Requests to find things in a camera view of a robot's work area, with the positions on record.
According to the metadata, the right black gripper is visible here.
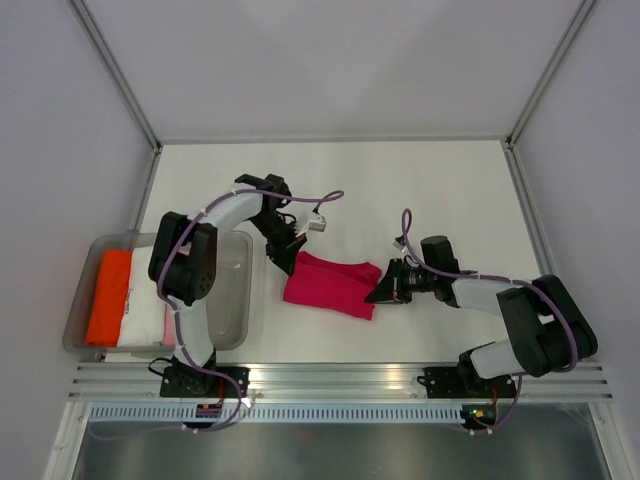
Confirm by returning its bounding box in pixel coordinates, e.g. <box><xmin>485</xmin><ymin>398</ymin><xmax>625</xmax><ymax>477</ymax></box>
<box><xmin>365</xmin><ymin>257</ymin><xmax>436</xmax><ymax>304</ymax></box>

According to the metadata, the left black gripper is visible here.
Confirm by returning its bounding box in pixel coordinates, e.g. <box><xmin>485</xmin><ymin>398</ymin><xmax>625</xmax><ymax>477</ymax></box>
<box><xmin>248</xmin><ymin>212</ymin><xmax>307</xmax><ymax>277</ymax></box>

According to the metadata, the magenta t shirt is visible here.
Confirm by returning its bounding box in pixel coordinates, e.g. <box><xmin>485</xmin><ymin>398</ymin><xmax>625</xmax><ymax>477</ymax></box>
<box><xmin>282</xmin><ymin>252</ymin><xmax>382</xmax><ymax>321</ymax></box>

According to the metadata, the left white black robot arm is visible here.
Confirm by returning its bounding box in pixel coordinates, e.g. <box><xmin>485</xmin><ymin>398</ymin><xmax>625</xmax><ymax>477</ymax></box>
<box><xmin>148</xmin><ymin>174</ymin><xmax>306</xmax><ymax>396</ymax></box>

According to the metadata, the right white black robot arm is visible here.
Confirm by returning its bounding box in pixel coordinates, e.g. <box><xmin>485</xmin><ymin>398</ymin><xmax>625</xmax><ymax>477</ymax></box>
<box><xmin>365</xmin><ymin>235</ymin><xmax>598</xmax><ymax>395</ymax></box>

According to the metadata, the clear plastic bin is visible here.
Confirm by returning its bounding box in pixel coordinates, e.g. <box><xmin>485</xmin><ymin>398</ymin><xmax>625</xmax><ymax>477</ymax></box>
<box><xmin>62</xmin><ymin>231</ymin><xmax>253</xmax><ymax>360</ymax></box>

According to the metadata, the pink rolled t shirt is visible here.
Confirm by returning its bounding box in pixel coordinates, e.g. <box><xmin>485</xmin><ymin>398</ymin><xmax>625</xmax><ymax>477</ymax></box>
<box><xmin>161</xmin><ymin>305</ymin><xmax>176</xmax><ymax>346</ymax></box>

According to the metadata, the white rolled t shirt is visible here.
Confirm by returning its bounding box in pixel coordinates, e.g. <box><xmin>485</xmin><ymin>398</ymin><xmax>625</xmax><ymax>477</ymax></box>
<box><xmin>117</xmin><ymin>246</ymin><xmax>165</xmax><ymax>348</ymax></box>

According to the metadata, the orange rolled t shirt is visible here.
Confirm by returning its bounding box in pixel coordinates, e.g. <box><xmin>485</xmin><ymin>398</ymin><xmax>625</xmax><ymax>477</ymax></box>
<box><xmin>85</xmin><ymin>249</ymin><xmax>133</xmax><ymax>347</ymax></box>

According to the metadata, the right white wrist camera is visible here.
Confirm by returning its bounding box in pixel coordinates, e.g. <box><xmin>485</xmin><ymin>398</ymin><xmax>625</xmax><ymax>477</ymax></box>
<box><xmin>393</xmin><ymin>237</ymin><xmax>406</xmax><ymax>252</ymax></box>

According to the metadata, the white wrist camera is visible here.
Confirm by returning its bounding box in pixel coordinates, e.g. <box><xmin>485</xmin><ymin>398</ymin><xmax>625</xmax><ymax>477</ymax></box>
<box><xmin>296</xmin><ymin>211</ymin><xmax>327</xmax><ymax>236</ymax></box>
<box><xmin>393</xmin><ymin>237</ymin><xmax>406</xmax><ymax>252</ymax></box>

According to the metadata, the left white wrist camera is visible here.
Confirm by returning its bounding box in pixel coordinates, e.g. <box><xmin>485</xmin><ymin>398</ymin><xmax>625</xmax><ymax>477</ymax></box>
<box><xmin>296</xmin><ymin>211</ymin><xmax>327</xmax><ymax>236</ymax></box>

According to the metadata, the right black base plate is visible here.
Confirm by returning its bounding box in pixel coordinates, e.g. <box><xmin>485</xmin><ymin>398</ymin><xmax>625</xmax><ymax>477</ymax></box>
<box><xmin>416</xmin><ymin>366</ymin><xmax>516</xmax><ymax>400</ymax></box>

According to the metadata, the right aluminium frame post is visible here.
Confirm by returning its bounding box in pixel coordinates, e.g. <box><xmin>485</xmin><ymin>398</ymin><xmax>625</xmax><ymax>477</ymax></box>
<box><xmin>504</xmin><ymin>0</ymin><xmax>599</xmax><ymax>149</ymax></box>

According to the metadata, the aluminium frame post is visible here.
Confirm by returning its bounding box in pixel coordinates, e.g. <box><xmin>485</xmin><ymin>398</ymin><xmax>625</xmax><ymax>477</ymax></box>
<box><xmin>67</xmin><ymin>0</ymin><xmax>162</xmax><ymax>153</ymax></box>
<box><xmin>504</xmin><ymin>0</ymin><xmax>599</xmax><ymax>149</ymax></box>

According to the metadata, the aluminium mounting rail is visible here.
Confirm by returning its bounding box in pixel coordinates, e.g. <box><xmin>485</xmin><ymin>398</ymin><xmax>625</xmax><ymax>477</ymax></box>
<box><xmin>67</xmin><ymin>362</ymin><xmax>613</xmax><ymax>403</ymax></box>

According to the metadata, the white slotted cable duct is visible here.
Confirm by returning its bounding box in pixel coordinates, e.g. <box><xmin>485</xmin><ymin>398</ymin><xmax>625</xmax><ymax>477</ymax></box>
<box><xmin>89</xmin><ymin>402</ymin><xmax>464</xmax><ymax>424</ymax></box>

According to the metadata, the left aluminium frame post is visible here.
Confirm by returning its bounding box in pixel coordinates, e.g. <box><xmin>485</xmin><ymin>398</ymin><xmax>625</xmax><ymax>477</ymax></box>
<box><xmin>67</xmin><ymin>0</ymin><xmax>162</xmax><ymax>153</ymax></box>

